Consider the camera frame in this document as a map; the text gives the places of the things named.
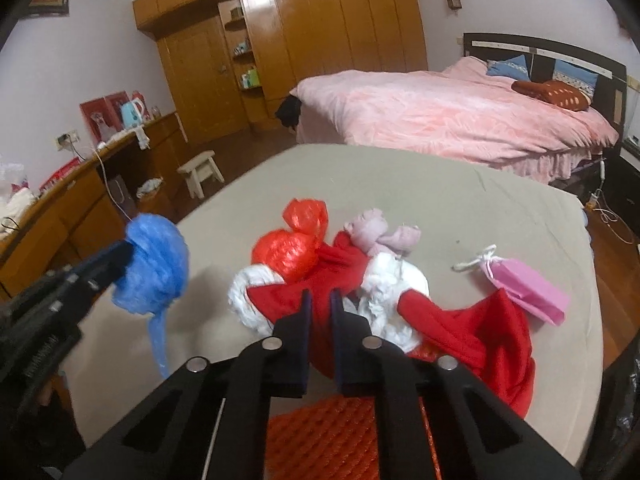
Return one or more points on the small white stool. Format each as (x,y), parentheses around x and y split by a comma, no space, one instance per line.
(197,162)

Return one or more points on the red framed photo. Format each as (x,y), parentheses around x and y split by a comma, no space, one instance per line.
(117,102)
(97,120)

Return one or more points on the wall socket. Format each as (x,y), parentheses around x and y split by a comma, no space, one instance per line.
(67,140)

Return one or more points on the orange red mat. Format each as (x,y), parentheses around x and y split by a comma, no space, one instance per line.
(320,440)

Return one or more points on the white plastic bag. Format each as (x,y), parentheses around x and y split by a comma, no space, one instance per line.
(245,300)
(395,280)

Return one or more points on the brown dotted cushion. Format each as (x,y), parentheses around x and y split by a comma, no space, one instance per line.
(560,94)

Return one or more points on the black cloth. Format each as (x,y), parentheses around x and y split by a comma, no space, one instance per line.
(290,110)

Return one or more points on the white bag pile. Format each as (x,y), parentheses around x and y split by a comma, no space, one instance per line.
(17,205)

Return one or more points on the trash bin with black liner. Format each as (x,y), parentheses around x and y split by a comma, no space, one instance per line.
(620,410)

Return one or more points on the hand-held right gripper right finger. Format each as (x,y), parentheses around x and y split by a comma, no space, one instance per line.
(338,330)

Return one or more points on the red plastic bag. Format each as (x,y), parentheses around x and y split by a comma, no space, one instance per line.
(285,255)

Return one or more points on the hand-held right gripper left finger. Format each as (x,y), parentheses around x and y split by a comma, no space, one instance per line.
(304,320)

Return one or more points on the dark nightstand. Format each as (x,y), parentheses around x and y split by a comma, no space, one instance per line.
(631,160)

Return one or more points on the light blue kettle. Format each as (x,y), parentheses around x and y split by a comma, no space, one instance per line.
(132,112)

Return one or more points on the red packet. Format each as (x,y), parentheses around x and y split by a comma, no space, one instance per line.
(60,175)

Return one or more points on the crumpled pink tissue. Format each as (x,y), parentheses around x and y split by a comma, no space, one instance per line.
(367,230)

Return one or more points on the pink paper gift bag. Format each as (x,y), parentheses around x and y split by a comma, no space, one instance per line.
(530,295)

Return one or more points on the pink bed duvet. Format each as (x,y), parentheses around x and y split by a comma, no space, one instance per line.
(425,105)

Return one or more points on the wall lamp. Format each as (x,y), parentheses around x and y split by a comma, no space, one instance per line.
(453,0)

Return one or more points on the red cloth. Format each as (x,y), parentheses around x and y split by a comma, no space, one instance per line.
(480,340)

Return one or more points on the wooden wardrobe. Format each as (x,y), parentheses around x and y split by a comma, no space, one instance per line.
(325,20)

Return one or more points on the long wooden cabinet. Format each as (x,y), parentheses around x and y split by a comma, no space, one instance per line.
(45,225)

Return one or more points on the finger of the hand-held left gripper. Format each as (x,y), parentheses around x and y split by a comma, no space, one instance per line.
(105,279)
(112,255)

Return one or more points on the blue pillow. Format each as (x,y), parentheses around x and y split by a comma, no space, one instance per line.
(510,66)
(575,76)

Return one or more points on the dark bed frame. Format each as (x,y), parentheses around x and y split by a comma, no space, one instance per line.
(582,172)

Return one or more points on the dark wooden headboard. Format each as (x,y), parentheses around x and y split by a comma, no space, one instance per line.
(500,42)

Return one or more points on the small basket with cloth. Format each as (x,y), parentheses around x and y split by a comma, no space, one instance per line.
(150,189)

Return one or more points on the blue plastic bag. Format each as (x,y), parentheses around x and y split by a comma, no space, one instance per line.
(155,255)

